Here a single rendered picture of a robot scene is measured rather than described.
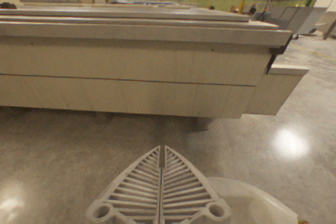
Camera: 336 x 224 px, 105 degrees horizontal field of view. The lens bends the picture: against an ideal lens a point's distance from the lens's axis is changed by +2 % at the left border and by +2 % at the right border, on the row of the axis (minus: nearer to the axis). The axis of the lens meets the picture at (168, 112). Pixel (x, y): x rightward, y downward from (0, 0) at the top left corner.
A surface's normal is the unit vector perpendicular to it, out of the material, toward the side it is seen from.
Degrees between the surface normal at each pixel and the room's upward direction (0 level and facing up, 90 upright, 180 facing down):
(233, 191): 0
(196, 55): 90
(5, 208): 0
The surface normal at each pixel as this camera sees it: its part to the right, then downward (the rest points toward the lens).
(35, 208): 0.02, -0.77
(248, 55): -0.07, 0.64
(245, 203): 0.02, 0.31
